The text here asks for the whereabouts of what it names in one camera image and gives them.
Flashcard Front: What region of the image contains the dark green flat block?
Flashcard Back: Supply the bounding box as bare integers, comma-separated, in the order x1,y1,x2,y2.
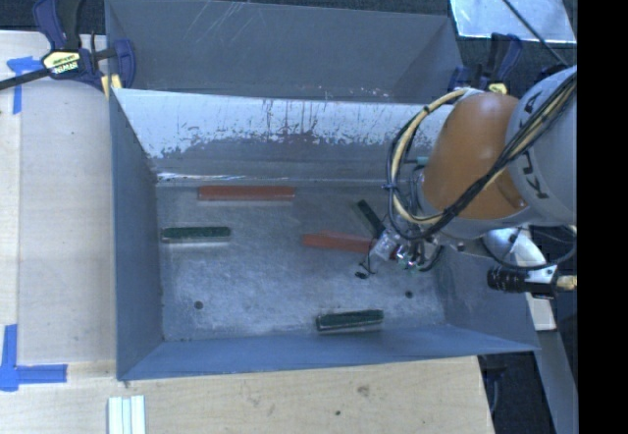
355,198,387,237
160,225,233,244
314,308,386,334

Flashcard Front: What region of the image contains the red-brown flat block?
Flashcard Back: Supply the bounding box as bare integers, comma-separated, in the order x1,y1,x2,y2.
300,231,377,255
197,184,297,202

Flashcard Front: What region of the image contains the grey metal bin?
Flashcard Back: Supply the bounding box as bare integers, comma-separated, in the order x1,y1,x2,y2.
103,0,542,382

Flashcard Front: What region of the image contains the pale wood board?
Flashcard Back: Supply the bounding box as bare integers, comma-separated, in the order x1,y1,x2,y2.
17,76,119,366

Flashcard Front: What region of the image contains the black cylinder on white bracket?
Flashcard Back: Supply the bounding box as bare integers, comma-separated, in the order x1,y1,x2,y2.
483,225,578,299

